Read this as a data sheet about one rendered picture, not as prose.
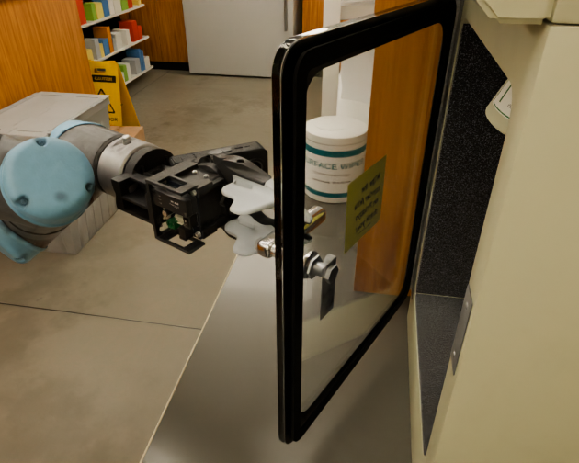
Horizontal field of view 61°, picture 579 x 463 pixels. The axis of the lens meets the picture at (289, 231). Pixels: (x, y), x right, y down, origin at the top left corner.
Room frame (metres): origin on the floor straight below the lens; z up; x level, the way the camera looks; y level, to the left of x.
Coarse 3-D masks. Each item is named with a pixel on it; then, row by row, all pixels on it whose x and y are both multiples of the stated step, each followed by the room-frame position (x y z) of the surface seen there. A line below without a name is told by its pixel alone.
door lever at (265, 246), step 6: (270, 234) 0.38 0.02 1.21; (258, 240) 0.37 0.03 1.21; (264, 240) 0.37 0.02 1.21; (270, 240) 0.37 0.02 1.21; (258, 246) 0.37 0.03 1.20; (264, 246) 0.36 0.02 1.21; (270, 246) 0.36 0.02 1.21; (258, 252) 0.37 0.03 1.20; (264, 252) 0.36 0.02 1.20; (270, 252) 0.36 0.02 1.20
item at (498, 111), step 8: (504, 88) 0.39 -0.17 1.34; (496, 96) 0.39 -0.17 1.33; (504, 96) 0.38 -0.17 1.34; (496, 104) 0.38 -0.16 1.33; (504, 104) 0.37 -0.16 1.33; (488, 112) 0.39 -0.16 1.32; (496, 112) 0.37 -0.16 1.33; (504, 112) 0.36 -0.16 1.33; (496, 120) 0.36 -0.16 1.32; (504, 120) 0.36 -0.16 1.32; (496, 128) 0.36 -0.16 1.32; (504, 128) 0.35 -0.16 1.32
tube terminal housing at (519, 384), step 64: (576, 0) 0.25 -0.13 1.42; (512, 64) 0.30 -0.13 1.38; (576, 64) 0.24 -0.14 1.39; (512, 128) 0.27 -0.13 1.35; (576, 128) 0.24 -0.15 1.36; (512, 192) 0.25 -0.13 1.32; (576, 192) 0.24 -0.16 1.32; (512, 256) 0.24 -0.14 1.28; (576, 256) 0.24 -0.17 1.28; (512, 320) 0.24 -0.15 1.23; (576, 320) 0.24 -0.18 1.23; (448, 384) 0.26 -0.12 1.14; (512, 384) 0.24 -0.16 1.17; (576, 384) 0.23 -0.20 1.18; (448, 448) 0.25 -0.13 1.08; (512, 448) 0.24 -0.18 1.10; (576, 448) 0.23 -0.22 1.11
